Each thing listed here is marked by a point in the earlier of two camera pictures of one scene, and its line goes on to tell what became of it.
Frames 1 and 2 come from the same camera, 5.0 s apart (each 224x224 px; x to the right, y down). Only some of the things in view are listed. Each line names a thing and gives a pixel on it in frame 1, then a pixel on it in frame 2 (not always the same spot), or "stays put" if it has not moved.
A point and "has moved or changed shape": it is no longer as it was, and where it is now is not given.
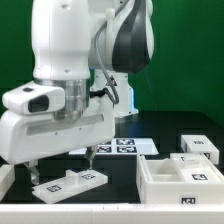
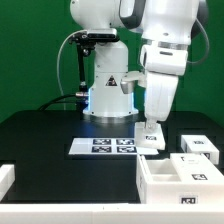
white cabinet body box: x=182 y=179 has moved or changed shape
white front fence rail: x=111 y=213 stays put
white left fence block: x=7 y=178 stays put
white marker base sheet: x=122 y=146 stays put
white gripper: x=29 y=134 -> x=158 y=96
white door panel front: x=73 y=183 -> x=146 y=139
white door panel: x=196 y=168 stays put
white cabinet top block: x=200 y=144 stays put
